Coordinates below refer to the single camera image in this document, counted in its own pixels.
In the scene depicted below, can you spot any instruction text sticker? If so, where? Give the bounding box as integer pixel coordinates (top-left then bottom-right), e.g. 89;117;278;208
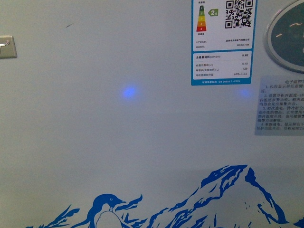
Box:
255;75;304;136

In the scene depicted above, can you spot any silver brand logo plate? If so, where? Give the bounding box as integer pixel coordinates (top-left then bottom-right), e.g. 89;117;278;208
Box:
0;36;17;59

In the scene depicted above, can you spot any white blue chest freezer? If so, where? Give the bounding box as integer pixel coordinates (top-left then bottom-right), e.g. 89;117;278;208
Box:
0;0;304;228

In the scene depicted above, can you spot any energy efficiency label sticker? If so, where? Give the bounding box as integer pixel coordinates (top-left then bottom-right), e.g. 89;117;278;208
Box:
191;0;257;86

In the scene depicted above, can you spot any round temperature display panel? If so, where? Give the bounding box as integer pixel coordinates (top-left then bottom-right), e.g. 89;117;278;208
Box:
265;0;304;73

